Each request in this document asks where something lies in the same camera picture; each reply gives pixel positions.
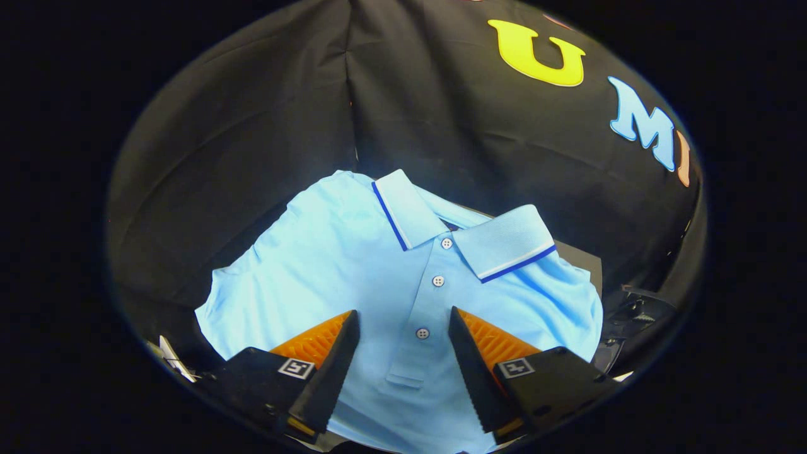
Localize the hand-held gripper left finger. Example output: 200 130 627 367
202 309 361 442

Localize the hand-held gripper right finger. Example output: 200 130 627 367
449 306 622 445

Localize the light blue polo shirt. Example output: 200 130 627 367
195 168 604 454

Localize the grey cabinet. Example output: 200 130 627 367
555 241 604 297

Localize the white thin strip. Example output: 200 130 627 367
158 334 197 383

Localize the black backdrop cloth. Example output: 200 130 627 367
107 0 707 379

